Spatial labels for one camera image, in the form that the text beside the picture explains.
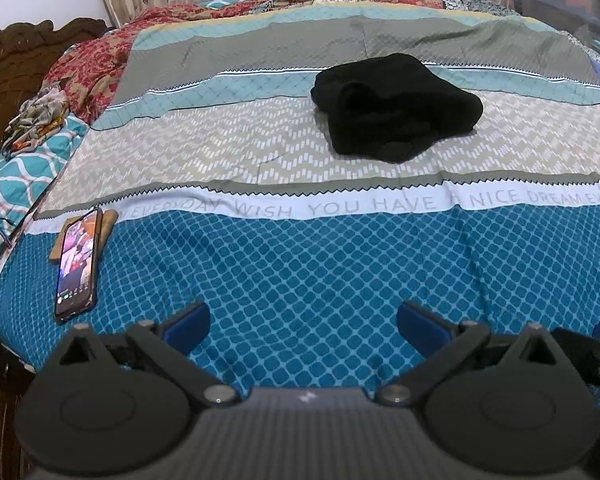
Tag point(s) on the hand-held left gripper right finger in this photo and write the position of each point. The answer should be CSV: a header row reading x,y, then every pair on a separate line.
x,y
421,327

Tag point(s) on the red floral blanket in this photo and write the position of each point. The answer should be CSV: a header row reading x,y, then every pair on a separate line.
x,y
95,60

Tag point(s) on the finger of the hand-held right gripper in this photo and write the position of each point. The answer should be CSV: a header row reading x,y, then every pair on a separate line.
x,y
587,355

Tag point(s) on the smartphone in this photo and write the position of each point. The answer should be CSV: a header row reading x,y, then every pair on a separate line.
x,y
76,265

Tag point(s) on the teal white patterned quilt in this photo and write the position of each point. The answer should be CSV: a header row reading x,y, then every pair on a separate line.
x,y
25,180

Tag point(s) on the blue grey patterned bedsheet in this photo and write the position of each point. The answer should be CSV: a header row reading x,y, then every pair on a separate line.
x,y
280,240

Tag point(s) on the small wooden block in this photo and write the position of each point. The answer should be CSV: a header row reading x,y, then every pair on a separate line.
x,y
65,240

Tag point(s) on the black pants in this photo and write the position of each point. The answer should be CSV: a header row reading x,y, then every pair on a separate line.
x,y
395,105

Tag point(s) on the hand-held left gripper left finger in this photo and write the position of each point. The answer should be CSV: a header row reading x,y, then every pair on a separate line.
x,y
187,327

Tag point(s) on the crumpled floral scarf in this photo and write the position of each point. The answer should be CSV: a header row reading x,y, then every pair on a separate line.
x,y
37,120

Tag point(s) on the carved wooden headboard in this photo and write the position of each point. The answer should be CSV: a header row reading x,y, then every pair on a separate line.
x,y
15,70

